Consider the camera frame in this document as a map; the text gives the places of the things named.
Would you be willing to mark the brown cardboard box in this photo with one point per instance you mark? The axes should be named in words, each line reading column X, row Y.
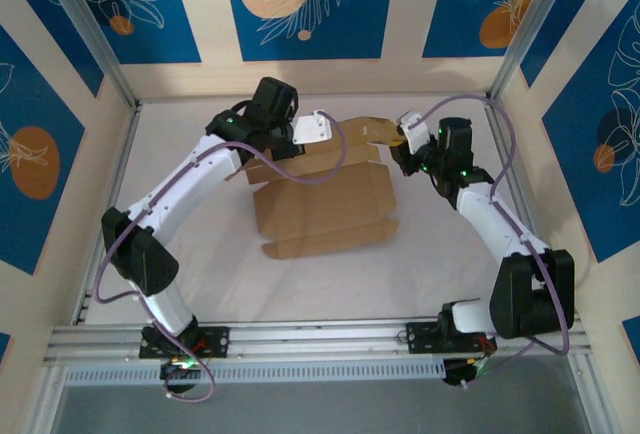
column 325, row 204

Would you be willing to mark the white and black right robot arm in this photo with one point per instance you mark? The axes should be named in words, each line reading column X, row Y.
column 500, row 224

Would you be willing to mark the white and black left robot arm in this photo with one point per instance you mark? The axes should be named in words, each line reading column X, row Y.
column 170, row 189

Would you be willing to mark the blue print with cream circle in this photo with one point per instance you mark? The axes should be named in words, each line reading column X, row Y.
column 340, row 4

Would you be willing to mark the blue print with dark circle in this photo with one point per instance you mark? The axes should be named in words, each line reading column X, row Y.
column 590, row 154

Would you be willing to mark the blue print with orange fruit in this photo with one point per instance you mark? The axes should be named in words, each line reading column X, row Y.
column 465, row 4

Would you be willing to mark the blue print with white flowers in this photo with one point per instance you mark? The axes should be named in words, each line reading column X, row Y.
column 150, row 14

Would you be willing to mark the black controller board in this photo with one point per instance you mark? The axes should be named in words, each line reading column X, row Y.
column 180, row 371
column 465, row 371

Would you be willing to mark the blue print with orange oval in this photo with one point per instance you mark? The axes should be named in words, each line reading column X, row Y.
column 30, row 179

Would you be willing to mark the aluminium table side rail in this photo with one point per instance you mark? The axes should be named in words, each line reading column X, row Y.
column 520, row 189
column 107, row 194

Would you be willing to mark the aluminium frame post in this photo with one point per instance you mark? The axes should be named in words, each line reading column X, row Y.
column 530, row 29
column 90, row 29

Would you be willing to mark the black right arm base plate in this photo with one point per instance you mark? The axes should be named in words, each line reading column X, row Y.
column 422, row 339

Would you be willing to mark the aluminium frame cross rail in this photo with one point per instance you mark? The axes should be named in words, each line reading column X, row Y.
column 310, row 336

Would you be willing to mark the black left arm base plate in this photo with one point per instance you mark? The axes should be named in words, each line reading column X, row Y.
column 215, row 341

